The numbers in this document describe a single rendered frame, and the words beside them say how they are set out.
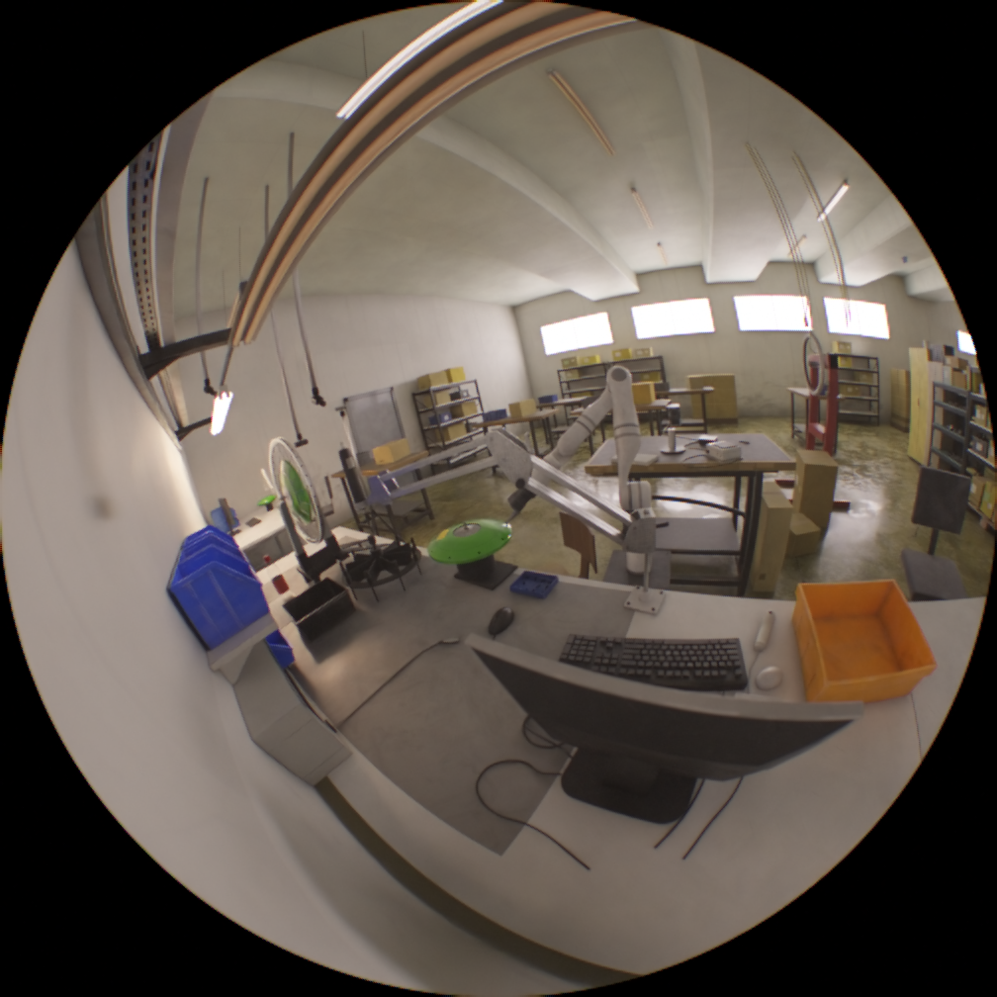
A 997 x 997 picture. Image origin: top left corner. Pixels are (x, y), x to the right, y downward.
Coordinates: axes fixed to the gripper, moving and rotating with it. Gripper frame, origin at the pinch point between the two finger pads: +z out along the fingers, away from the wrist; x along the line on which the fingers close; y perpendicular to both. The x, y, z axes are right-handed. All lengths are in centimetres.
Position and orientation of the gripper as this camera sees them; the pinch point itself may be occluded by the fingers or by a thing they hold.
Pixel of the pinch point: (505, 522)
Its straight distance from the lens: 113.5
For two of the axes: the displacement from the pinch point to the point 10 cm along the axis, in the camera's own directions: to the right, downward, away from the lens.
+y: -7.3, -6.1, -3.2
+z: -6.7, 7.3, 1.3
